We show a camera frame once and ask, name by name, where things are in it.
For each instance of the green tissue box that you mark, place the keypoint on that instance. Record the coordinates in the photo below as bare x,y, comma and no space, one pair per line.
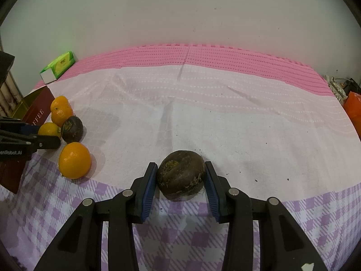
60,63

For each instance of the dark passion fruit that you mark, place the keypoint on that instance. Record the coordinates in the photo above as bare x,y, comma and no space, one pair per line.
180,175
72,129

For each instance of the beige bamboo frame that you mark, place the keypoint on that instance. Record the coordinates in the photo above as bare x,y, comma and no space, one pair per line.
8,93

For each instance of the deep orange mandarin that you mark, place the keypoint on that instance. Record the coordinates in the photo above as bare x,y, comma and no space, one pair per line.
62,116

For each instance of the silver foil packet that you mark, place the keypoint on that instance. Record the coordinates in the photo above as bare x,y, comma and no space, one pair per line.
335,87

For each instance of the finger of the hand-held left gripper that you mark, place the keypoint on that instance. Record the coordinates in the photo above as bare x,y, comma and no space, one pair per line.
45,143
28,129

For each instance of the small orange mandarin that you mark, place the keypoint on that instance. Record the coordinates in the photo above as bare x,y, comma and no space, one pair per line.
59,102

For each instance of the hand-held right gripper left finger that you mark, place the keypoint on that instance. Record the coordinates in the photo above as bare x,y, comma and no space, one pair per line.
149,192

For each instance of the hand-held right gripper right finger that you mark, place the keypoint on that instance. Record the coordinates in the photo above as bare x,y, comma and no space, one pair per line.
212,192

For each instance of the dark red tin box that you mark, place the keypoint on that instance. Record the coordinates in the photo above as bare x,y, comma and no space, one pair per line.
39,104

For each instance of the large yellow orange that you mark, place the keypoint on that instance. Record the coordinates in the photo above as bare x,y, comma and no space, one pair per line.
74,160

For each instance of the orange plastic bag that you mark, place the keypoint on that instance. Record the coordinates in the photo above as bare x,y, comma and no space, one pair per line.
354,110

